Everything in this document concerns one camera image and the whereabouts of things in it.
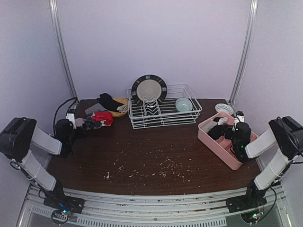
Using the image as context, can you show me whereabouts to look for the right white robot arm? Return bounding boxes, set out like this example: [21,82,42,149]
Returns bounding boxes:
[231,116,303,197]

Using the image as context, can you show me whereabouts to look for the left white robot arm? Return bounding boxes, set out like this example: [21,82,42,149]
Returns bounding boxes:
[0,118,85,201]

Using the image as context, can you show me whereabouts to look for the beige underwear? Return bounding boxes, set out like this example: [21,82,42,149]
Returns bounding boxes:
[75,118,85,128]

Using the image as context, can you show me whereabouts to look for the black and white rolled underwear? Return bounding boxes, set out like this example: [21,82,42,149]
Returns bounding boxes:
[213,117,229,125]

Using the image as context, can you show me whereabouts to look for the grey rolled underwear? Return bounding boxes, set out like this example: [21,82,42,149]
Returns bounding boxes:
[201,121,217,133]

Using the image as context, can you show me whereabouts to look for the grey striped underwear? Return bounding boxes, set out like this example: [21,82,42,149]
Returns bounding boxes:
[85,103,108,116]

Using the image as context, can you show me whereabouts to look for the red underwear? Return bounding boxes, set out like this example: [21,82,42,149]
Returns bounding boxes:
[91,112,113,126]

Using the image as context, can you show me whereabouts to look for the pink divided organizer box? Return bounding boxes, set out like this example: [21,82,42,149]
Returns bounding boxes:
[197,112,243,170]

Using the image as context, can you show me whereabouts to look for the blue patterned yellow bowl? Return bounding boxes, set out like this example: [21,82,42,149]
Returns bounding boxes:
[215,103,234,115]

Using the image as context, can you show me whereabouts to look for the black cloth on plate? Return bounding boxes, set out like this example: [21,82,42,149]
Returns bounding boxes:
[97,93,124,112]

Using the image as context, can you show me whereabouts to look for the beige white socks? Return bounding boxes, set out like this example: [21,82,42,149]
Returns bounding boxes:
[117,105,129,113]

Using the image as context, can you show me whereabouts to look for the light blue ceramic bowl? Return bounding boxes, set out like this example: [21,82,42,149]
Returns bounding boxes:
[175,97,193,112]

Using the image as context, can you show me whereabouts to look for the dark rimmed beige plate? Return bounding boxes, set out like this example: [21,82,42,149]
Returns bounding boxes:
[131,75,168,105]

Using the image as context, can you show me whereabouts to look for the white wire dish rack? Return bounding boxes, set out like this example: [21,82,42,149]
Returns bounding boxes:
[127,84,202,130]

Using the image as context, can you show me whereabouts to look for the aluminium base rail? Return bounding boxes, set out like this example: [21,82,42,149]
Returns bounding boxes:
[16,185,295,227]

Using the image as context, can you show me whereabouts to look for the left aluminium frame post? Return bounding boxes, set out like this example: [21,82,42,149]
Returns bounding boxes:
[49,0,78,98]

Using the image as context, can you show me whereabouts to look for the aluminium frame post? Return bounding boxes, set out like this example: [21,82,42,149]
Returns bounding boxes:
[49,0,78,98]
[229,0,258,107]

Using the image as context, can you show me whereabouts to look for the right aluminium frame post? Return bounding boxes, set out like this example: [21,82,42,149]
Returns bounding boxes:
[229,0,258,107]

